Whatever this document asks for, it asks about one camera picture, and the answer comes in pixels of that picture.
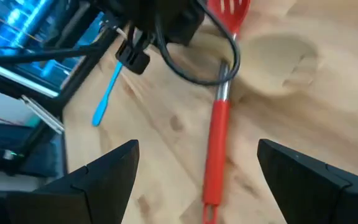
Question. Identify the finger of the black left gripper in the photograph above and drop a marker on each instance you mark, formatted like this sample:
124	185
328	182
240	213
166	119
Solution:
134	59

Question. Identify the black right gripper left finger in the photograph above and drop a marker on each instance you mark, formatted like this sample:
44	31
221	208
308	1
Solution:
82	199

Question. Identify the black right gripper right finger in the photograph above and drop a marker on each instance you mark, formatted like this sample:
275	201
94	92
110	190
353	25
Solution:
322	196

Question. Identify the light blue silicone spatula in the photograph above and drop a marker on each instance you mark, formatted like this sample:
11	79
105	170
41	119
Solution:
104	99

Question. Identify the wooden spork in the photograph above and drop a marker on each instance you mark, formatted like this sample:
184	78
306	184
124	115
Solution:
269	65

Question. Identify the silver metal bar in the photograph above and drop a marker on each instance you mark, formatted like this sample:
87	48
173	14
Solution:
43	115

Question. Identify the black aluminium table frame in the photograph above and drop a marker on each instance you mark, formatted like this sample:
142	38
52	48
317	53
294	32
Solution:
26	56

